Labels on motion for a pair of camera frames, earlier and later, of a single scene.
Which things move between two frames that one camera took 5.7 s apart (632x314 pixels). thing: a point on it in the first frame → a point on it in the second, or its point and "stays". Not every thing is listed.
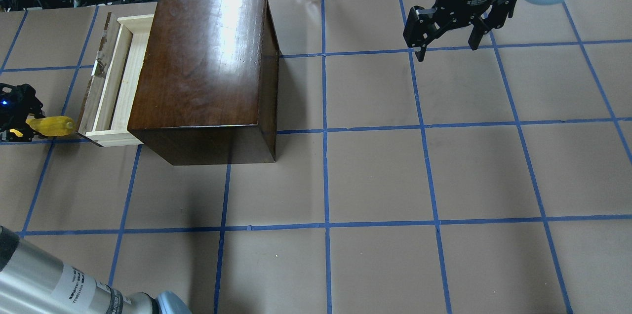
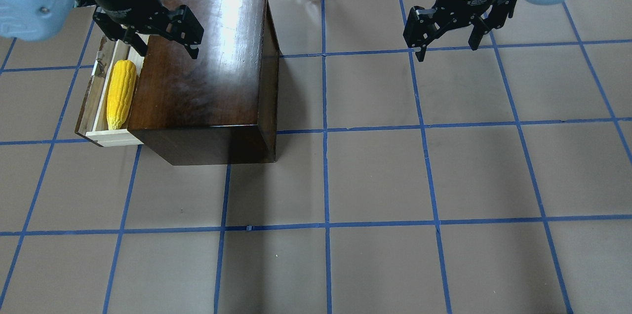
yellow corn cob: x=52 y=126 → x=121 y=89
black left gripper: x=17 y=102 → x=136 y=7
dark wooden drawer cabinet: x=207 y=89 stays
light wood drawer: x=104 y=117 stays
